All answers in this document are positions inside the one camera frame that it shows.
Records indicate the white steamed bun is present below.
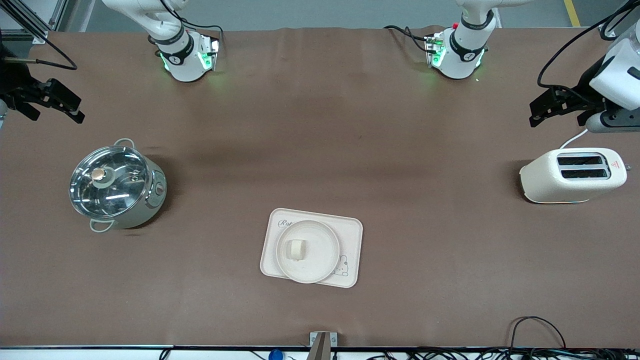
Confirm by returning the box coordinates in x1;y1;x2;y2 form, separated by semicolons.
286;239;307;262

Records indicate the white round plate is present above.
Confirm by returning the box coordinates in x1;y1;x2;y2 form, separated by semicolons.
276;220;341;284

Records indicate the glass pot lid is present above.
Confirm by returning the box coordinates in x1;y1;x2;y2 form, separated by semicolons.
69;145;152;220

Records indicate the cream two-slot toaster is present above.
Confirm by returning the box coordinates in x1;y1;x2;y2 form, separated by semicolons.
519;147;628;204

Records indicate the steel pot with glass lid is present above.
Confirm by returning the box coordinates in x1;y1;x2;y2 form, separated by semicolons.
69;138;168;234

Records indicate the cream rectangular tray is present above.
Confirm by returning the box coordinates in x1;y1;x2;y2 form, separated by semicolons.
259;208;364;289

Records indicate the white toaster power cable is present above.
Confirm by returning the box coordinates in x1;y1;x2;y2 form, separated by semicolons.
558;129;590;150

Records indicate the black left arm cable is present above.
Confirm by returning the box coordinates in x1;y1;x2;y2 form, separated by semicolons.
537;0;640;103

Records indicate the aluminium frame profile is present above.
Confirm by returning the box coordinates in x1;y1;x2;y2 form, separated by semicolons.
0;0;68;46

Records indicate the black left base cable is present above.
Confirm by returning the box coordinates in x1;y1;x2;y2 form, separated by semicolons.
383;25;437;54

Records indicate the black looped cable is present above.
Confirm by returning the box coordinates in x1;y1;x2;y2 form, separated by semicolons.
509;316;567;351

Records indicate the black cable bundle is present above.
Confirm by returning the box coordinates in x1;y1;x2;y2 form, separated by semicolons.
350;347;640;360

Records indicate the grey metal camera bracket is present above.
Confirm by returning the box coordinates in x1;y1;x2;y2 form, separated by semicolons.
306;331;339;360

